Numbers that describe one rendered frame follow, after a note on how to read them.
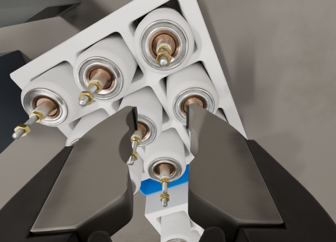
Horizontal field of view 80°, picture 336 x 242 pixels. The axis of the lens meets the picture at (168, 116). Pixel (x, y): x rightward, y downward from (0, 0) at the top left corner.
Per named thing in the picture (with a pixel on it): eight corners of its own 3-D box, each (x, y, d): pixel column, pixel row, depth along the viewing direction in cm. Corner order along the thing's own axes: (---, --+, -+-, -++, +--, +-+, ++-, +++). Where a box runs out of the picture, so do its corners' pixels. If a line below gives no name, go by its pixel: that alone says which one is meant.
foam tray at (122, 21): (126, 149, 74) (116, 190, 59) (50, 53, 56) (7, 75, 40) (229, 108, 66) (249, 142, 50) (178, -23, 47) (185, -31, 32)
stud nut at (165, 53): (156, 65, 26) (156, 67, 25) (155, 52, 25) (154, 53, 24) (172, 63, 26) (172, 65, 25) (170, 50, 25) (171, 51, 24)
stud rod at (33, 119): (38, 109, 35) (9, 134, 28) (44, 108, 35) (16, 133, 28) (41, 114, 35) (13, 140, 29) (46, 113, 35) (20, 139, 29)
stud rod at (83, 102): (100, 86, 33) (84, 108, 26) (94, 83, 33) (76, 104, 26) (102, 81, 32) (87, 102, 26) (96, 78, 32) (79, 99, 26)
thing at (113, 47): (129, 78, 53) (115, 113, 37) (94, 59, 50) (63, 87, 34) (147, 46, 49) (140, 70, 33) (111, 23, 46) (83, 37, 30)
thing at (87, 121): (110, 129, 61) (92, 174, 45) (84, 108, 57) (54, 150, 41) (132, 110, 58) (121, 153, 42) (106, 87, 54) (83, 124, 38)
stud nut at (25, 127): (15, 123, 30) (11, 126, 29) (26, 122, 30) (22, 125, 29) (22, 134, 31) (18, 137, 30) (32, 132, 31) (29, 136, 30)
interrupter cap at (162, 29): (150, 75, 34) (150, 77, 33) (131, 30, 30) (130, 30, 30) (193, 60, 33) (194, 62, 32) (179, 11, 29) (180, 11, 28)
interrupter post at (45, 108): (38, 101, 36) (27, 110, 33) (50, 99, 36) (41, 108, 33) (44, 113, 37) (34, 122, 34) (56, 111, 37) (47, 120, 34)
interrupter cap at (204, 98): (189, 78, 34) (189, 80, 34) (222, 100, 36) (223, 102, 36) (164, 111, 37) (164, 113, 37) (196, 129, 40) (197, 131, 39)
